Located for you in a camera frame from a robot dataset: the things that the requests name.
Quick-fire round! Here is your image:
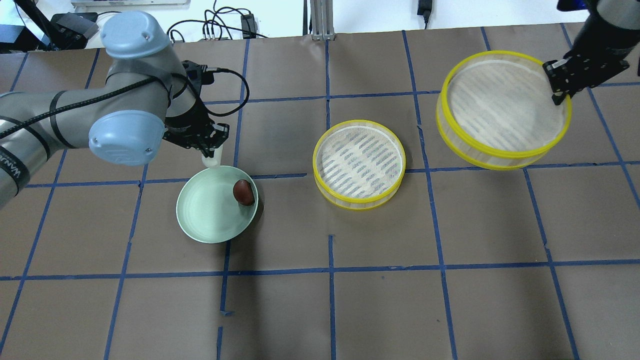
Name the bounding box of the black cable bundle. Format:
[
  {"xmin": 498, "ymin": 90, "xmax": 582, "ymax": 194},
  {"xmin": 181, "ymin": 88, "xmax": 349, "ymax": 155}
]
[{"xmin": 166, "ymin": 0, "xmax": 268, "ymax": 43}]

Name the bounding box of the dark red bun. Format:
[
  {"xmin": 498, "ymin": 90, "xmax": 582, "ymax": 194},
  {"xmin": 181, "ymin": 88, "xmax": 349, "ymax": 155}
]
[{"xmin": 232, "ymin": 178, "xmax": 256, "ymax": 207}]

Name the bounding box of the aluminium frame post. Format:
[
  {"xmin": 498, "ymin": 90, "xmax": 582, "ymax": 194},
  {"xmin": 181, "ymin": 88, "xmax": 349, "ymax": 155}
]
[{"xmin": 309, "ymin": 0, "xmax": 336, "ymax": 41}]

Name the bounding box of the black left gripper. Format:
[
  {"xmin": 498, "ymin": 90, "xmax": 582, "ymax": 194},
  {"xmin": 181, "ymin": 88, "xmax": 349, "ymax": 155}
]
[{"xmin": 164, "ymin": 60, "xmax": 230, "ymax": 158}]

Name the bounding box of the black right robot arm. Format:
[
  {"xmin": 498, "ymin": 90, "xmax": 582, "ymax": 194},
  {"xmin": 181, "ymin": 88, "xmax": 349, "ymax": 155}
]
[{"xmin": 542, "ymin": 0, "xmax": 640, "ymax": 106}]

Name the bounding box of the light green round plate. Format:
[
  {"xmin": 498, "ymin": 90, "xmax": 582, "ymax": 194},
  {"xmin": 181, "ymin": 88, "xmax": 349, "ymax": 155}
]
[{"xmin": 175, "ymin": 165, "xmax": 259, "ymax": 244}]

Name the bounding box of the black power plug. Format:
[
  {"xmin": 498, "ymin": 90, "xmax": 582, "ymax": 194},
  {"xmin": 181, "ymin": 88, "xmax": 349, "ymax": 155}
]
[{"xmin": 417, "ymin": 0, "xmax": 434, "ymax": 30}]

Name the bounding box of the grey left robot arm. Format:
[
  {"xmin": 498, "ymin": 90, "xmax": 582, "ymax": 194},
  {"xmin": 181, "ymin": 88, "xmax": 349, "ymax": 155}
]
[{"xmin": 0, "ymin": 11, "xmax": 230, "ymax": 205}]

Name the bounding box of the white steamed bun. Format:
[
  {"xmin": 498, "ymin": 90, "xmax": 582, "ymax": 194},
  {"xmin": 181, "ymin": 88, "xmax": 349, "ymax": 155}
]
[{"xmin": 201, "ymin": 145, "xmax": 224, "ymax": 169}]

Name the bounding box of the yellow steamer layer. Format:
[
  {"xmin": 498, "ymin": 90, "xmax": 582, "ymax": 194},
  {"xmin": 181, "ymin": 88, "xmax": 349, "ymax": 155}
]
[
  {"xmin": 435, "ymin": 50, "xmax": 573, "ymax": 171},
  {"xmin": 311, "ymin": 120, "xmax": 407, "ymax": 211}
]

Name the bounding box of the black power adapter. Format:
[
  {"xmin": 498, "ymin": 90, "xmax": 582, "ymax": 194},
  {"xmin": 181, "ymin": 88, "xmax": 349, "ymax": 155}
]
[{"xmin": 240, "ymin": 13, "xmax": 258, "ymax": 38}]

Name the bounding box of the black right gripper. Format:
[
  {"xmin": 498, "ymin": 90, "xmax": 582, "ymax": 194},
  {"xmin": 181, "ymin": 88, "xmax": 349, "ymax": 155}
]
[{"xmin": 542, "ymin": 51, "xmax": 630, "ymax": 106}]

